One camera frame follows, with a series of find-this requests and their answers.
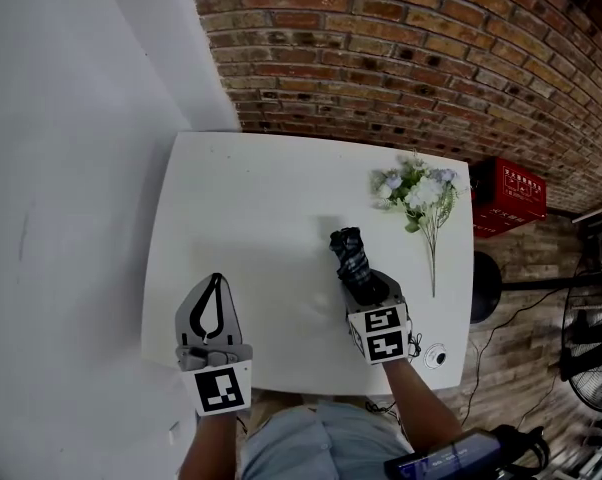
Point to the white table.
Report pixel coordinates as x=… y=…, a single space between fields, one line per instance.
x=251 y=208

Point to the black standing fan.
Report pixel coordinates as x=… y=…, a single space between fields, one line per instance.
x=486 y=288

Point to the white artificial flower bouquet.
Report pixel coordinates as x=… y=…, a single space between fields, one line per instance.
x=426 y=190

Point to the red fire extinguisher box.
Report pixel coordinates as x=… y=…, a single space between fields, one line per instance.
x=511 y=198

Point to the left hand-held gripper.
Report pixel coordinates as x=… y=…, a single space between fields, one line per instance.
x=221 y=390

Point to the person's left forearm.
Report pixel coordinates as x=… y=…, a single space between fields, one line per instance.
x=211 y=448

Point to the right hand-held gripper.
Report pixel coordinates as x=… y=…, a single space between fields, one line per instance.
x=383 y=338

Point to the person's right forearm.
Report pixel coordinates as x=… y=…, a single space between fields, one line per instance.
x=421 y=403

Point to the person's light grey clothing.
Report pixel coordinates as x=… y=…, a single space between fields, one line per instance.
x=326 y=443

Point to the black screen device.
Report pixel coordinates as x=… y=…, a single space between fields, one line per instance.
x=446 y=463

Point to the white wall socket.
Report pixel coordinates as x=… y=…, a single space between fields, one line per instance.
x=174 y=432

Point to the dark plaid umbrella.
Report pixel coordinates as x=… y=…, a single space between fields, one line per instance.
x=351 y=258

